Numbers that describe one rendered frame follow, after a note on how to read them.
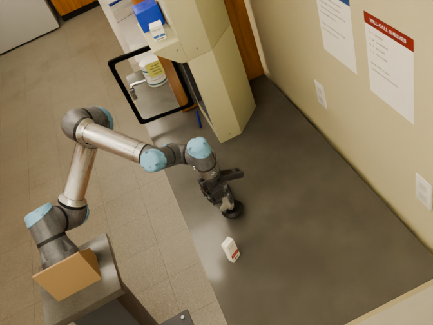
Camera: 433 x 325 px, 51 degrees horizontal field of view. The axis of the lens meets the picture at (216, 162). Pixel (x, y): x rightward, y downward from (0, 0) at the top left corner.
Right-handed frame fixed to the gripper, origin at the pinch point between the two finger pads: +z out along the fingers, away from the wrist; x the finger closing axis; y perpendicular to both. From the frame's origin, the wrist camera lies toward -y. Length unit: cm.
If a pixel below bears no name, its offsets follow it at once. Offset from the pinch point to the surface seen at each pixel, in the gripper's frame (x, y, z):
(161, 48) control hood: -42, -14, -50
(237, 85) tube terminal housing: -42, -40, -14
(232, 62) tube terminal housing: -43, -42, -25
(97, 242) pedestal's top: -35, 50, 7
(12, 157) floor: -306, 82, 100
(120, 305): -13, 58, 23
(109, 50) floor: -395, -70, 101
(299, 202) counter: 15.5, -21.2, 7.0
